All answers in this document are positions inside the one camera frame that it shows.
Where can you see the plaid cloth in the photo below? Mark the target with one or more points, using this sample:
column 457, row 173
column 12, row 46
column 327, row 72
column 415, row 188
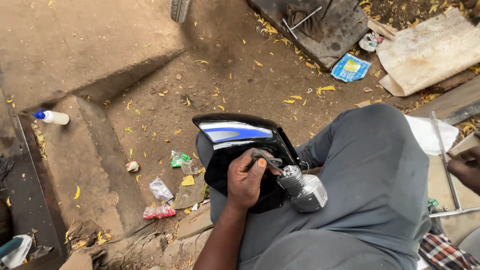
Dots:
column 444, row 255

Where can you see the small crumpled wrapper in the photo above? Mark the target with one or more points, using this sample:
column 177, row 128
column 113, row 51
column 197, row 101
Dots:
column 132, row 166

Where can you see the flat grey stone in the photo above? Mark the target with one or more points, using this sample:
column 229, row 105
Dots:
column 189, row 195

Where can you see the clear plastic cup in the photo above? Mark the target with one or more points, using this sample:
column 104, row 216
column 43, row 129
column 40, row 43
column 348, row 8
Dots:
column 189, row 167

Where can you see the person's grey trousers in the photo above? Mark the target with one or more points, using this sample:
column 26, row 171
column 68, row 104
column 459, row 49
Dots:
column 371, row 187

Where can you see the brown brick slab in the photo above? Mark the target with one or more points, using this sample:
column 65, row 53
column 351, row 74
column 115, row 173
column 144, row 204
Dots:
column 195, row 223

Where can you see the black rubber tyre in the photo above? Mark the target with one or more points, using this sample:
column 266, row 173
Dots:
column 179, row 9

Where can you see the crumpled white wrapper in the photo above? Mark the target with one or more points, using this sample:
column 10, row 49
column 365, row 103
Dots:
column 369, row 41

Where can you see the white cloth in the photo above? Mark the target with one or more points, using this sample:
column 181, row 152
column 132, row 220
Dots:
column 20, row 251

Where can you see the small wood block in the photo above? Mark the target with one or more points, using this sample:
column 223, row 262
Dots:
column 465, row 144

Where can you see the chrome metal frame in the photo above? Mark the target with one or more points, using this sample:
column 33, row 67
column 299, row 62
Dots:
column 446, row 165

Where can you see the white plastic bag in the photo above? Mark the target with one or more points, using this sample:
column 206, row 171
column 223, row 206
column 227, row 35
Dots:
column 420, row 131

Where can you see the dark metal plate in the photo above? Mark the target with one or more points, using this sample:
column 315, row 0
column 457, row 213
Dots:
column 337, row 33

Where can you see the dark brown rag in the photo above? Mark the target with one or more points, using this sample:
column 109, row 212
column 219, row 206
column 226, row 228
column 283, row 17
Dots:
column 305, row 22

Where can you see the dark metal tray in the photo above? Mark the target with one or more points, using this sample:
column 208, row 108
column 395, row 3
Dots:
column 30, row 195

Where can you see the wooden plank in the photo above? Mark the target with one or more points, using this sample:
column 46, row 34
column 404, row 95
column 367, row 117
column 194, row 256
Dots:
column 453, row 101

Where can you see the person's left hand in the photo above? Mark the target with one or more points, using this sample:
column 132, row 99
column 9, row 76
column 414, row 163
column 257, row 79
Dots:
column 243, row 185

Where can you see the silver turn signal lamp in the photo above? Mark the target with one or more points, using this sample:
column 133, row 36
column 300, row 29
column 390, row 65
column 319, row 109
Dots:
column 303, row 189

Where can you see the clear plastic bag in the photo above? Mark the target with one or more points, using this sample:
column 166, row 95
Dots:
column 160, row 189

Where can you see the blue plastic packet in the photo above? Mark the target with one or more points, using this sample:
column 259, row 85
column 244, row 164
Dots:
column 350, row 67

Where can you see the worn white sheet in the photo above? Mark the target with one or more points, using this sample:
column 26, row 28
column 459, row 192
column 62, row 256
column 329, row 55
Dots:
column 431, row 52

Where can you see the red and white packet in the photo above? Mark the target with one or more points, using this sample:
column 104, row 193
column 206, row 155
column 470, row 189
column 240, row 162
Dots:
column 159, row 212

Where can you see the person's right hand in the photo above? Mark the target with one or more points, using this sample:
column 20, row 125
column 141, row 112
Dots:
column 467, row 168

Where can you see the green wrapper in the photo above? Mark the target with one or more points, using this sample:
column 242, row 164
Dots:
column 179, row 159

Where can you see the black blue-striped motorcycle panel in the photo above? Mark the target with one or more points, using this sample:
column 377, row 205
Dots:
column 232, row 148

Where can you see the white bottle with blue cap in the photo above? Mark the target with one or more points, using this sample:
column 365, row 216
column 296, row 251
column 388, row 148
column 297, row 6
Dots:
column 56, row 117

